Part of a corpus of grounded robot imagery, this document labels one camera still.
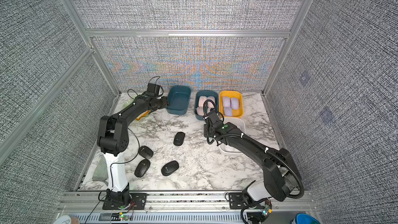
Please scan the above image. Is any teal storage box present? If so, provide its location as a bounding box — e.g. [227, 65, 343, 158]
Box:
[166, 85, 191, 115]
[194, 90, 219, 120]

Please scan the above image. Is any white storage box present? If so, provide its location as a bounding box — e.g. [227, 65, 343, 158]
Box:
[218, 117, 246, 157]

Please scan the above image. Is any purple mouse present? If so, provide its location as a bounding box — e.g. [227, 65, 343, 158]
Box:
[221, 96, 231, 107]
[223, 107, 234, 117]
[230, 97, 240, 110]

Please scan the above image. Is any yellow storage box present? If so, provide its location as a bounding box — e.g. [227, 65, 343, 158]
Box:
[218, 90, 244, 118]

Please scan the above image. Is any black mouse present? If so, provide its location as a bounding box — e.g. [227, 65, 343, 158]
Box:
[161, 160, 179, 176]
[138, 146, 154, 160]
[134, 159, 150, 178]
[173, 132, 186, 146]

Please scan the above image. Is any peach pink mouse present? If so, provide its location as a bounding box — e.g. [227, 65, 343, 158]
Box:
[198, 95, 207, 107]

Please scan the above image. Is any pink mouse top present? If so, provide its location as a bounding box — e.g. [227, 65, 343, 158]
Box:
[207, 96, 216, 103]

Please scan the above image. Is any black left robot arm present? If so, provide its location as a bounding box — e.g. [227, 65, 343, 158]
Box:
[97, 83, 168, 205]

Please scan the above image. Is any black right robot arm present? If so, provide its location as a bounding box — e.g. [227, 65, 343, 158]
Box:
[203, 109, 305, 202]

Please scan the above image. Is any green wavy plate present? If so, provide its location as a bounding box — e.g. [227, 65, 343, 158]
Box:
[122, 98, 135, 110]

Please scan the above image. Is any green cloth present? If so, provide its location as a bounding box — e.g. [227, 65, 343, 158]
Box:
[92, 154, 108, 183]

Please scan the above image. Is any blue round object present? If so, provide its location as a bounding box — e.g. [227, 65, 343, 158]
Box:
[290, 213, 320, 224]

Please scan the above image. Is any white round object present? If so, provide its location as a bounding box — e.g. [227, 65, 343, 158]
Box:
[53, 215, 80, 224]

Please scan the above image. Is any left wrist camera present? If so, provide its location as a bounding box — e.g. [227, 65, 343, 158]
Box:
[146, 83, 161, 97]

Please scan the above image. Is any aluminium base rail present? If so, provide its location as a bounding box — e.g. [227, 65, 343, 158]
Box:
[56, 190, 321, 222]

